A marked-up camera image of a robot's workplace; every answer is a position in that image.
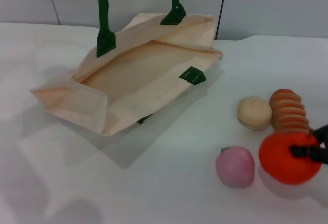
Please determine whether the orange toy fruit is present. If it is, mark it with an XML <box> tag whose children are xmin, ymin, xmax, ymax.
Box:
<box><xmin>258</xmin><ymin>130</ymin><xmax>322</xmax><ymax>186</ymax></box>

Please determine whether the white handbag with green handles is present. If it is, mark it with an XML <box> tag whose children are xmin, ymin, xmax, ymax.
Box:
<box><xmin>29</xmin><ymin>0</ymin><xmax>224</xmax><ymax>137</ymax></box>

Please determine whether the ridged orange bread loaf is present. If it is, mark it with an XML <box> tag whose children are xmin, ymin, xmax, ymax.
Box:
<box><xmin>269</xmin><ymin>88</ymin><xmax>312</xmax><ymax>135</ymax></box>

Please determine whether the round beige bun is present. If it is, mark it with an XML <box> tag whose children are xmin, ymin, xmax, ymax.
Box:
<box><xmin>237</xmin><ymin>95</ymin><xmax>272</xmax><ymax>132</ymax></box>

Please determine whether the pink peach toy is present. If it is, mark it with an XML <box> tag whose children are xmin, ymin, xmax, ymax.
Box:
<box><xmin>215</xmin><ymin>146</ymin><xmax>256</xmax><ymax>190</ymax></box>

